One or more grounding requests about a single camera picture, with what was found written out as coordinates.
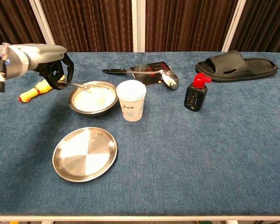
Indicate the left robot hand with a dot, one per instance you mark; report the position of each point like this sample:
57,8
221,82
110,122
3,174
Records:
49,63

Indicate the small metal spoon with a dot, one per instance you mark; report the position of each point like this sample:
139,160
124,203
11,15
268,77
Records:
78,85

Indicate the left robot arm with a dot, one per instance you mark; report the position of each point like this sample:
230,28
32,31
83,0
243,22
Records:
11,60

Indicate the steel bowl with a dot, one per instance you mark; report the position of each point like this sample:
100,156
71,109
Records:
93,111

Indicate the white paper cup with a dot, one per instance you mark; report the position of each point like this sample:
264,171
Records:
131,102

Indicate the round steel plate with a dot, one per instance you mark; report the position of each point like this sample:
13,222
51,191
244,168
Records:
85,154

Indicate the yellow rubber chicken toy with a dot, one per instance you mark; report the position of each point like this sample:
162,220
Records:
33,92

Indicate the dark brown curtain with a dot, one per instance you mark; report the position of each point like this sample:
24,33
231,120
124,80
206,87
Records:
93,23

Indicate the black printed card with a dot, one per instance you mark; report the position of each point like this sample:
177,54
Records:
151,74

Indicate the blue fabric table cover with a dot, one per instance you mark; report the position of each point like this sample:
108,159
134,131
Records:
165,151

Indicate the black bottle with red cap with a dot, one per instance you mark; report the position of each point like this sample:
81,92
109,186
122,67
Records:
195,96

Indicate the black rubber slipper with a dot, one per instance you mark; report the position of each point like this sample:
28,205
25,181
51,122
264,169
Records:
235,66

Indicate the white metal frame post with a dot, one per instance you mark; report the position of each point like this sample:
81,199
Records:
138,25
233,25
43,25

